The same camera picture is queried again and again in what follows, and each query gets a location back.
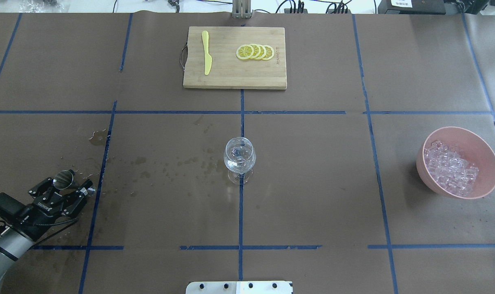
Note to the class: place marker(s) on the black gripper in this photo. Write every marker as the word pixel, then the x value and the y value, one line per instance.
pixel 36 217

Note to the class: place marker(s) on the steel double jigger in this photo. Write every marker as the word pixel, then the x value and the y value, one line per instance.
pixel 66 180

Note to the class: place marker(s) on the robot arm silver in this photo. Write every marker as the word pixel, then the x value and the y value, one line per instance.
pixel 14 245

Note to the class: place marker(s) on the clear wine glass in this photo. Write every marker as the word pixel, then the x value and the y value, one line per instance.
pixel 239 157

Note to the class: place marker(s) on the ice cubes pile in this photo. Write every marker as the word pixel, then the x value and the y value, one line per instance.
pixel 449 168

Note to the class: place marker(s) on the plastic bag clutter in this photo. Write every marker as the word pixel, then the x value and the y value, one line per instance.
pixel 44 6

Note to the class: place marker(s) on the yellow plastic knife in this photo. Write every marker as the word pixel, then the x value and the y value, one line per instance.
pixel 205 36

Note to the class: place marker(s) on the bamboo cutting board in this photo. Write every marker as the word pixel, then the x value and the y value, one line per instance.
pixel 229 72

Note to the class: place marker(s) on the lemon slice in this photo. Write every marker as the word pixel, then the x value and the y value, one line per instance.
pixel 245 52
pixel 255 52
pixel 261 52
pixel 269 52

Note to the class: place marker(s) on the black box with label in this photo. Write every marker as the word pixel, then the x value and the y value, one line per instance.
pixel 418 7

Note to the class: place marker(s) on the pink bowl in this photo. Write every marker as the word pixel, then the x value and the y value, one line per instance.
pixel 474 149

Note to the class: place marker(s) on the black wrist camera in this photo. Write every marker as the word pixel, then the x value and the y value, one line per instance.
pixel 10 208

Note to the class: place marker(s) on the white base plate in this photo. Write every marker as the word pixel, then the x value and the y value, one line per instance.
pixel 240 287

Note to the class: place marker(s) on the aluminium frame post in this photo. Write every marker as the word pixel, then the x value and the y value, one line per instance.
pixel 241 9

